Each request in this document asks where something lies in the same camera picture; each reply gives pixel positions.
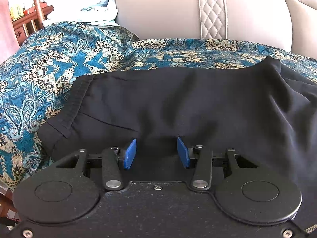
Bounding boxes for light blue crumpled cloth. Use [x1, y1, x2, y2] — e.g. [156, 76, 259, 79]
[42, 0, 119, 28]

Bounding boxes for blue paisley patterned blanket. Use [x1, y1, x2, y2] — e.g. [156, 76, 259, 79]
[0, 21, 317, 232]

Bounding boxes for black pants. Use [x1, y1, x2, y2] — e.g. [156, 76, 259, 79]
[37, 56, 317, 232]

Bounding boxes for pink curtain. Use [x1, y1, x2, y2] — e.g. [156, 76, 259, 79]
[0, 0, 21, 62]

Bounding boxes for dark red box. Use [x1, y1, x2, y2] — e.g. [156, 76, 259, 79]
[24, 0, 54, 15]

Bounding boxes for yellow box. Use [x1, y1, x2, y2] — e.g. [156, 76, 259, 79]
[10, 4, 24, 20]

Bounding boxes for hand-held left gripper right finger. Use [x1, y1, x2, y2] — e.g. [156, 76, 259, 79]
[177, 136, 261, 192]

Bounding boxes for curved brown wooden pole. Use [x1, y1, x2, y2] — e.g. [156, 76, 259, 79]
[30, 0, 46, 22]

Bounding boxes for beige leather headboard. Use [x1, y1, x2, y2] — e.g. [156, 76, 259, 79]
[95, 0, 317, 60]

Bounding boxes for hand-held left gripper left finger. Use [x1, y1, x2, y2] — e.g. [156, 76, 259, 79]
[54, 138, 137, 192]

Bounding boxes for red-brown wooden cabinet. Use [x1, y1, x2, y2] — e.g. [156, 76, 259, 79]
[10, 5, 53, 46]

